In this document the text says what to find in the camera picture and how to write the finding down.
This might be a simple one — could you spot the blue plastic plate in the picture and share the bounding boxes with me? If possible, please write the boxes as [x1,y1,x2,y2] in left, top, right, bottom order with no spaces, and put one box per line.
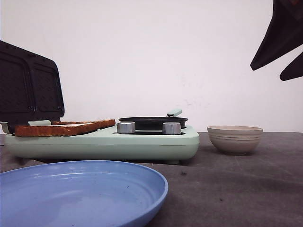
[0,161,169,227]

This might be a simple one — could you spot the black round frying pan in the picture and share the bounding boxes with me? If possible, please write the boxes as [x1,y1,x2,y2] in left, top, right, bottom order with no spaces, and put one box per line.
[119,108,188,131]

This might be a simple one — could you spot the bread slice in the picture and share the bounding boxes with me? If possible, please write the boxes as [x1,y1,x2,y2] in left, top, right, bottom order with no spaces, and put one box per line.
[51,119,116,128]
[15,122,100,137]

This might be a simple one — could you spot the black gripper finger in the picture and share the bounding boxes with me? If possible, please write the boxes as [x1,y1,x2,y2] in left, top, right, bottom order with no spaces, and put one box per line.
[280,56,303,81]
[250,0,303,70]

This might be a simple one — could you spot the left silver control knob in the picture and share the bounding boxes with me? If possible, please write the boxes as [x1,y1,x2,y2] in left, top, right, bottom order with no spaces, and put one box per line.
[117,122,135,134]

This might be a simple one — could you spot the mint green breakfast maker base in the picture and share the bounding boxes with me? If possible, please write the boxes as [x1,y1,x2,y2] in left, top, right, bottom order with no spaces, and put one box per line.
[3,125,199,163]

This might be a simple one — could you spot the silver control knob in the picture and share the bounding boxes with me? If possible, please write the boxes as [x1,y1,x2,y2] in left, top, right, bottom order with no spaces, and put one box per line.
[117,122,135,134]
[162,122,181,135]

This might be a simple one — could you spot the beige ribbed bowl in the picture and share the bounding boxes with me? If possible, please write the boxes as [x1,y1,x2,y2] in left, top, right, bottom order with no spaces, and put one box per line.
[207,125,263,155]

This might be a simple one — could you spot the breakfast maker hinged lid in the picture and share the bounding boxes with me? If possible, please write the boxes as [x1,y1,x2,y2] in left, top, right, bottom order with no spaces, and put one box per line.
[0,41,65,134]

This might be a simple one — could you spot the grey table cloth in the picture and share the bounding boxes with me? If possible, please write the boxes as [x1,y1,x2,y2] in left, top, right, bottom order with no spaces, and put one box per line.
[0,132,303,227]

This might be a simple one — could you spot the right silver control knob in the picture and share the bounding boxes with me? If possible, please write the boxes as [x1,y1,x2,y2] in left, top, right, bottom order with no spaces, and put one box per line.
[162,122,181,135]

